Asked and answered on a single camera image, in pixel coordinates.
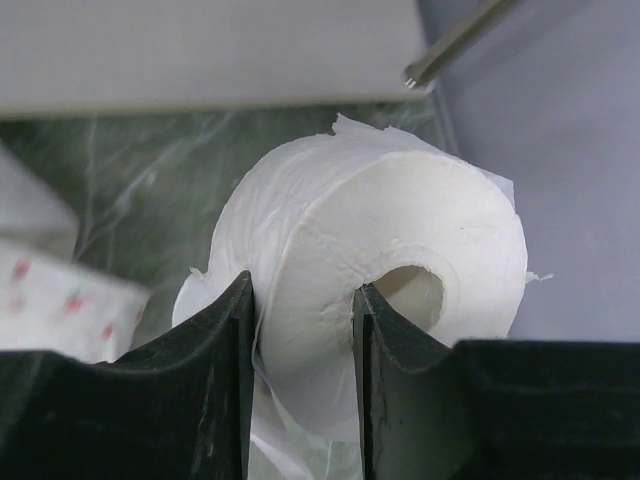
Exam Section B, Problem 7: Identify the floral toilet roll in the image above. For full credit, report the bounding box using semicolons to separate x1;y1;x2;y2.
1;241;150;363

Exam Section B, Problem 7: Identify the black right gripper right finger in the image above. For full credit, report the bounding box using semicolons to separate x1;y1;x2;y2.
353;285;639;479

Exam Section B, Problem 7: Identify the white two-tier shelf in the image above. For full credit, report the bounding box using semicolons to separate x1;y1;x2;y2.
0;0;521;122

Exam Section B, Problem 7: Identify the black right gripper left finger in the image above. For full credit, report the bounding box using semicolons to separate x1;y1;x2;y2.
1;272;254;479

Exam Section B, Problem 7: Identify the plain white toilet roll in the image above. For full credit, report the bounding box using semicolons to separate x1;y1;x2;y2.
172;116;531;479

